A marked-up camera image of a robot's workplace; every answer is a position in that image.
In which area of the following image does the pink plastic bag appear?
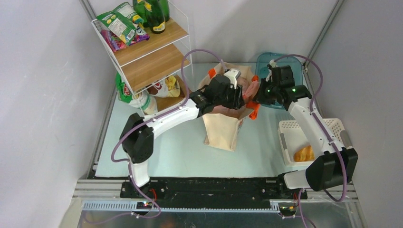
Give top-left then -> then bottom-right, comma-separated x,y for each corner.
212,76 -> 260,119

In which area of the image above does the beige floral tote bag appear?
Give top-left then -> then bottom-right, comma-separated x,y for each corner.
202,63 -> 257,152

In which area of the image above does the croissant bread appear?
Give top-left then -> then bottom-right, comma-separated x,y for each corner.
293,145 -> 315,162

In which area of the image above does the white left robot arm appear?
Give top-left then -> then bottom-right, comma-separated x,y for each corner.
120,70 -> 244,187

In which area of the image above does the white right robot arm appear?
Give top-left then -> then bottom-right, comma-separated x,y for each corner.
254,65 -> 358,191

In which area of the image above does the teal plastic tray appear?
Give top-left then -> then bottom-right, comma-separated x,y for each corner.
253,52 -> 304,110

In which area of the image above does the white plastic basket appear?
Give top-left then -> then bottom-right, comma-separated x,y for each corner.
278,118 -> 352,167

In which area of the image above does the green white snack bag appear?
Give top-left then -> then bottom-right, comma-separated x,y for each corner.
115,72 -> 158,115

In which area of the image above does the green glass bottle front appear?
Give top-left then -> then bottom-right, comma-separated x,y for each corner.
144,0 -> 165,34

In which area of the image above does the green glass bottle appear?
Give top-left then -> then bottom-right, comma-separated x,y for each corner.
144,0 -> 165,34
132,0 -> 149,28
159,0 -> 170,22

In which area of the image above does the green glass bottle back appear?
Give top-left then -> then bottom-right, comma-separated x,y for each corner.
159,0 -> 170,22

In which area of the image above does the purple candy bag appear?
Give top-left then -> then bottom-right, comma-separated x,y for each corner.
100,30 -> 150,53

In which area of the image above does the green glass bottle middle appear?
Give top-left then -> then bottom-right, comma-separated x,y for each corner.
132,0 -> 149,28

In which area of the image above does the green chips bag top shelf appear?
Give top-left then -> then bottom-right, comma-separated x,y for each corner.
96,2 -> 146,45

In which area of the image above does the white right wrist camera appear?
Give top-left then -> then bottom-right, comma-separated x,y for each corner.
266,59 -> 278,82

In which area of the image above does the white wire wooden shelf rack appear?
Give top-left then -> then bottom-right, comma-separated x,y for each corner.
91,3 -> 194,114

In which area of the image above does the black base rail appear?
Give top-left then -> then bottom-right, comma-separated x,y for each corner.
140,177 -> 299,209

